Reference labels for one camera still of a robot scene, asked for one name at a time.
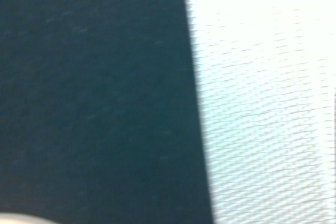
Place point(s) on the beige woven placemat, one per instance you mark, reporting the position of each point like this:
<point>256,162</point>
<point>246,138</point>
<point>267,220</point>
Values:
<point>264,54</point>

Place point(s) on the round silver metal plate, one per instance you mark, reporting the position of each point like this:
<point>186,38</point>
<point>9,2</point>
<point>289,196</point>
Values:
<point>21,219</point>

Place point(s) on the black tablecloth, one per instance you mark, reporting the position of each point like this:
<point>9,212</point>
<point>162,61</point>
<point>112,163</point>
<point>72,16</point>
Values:
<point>100,148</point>

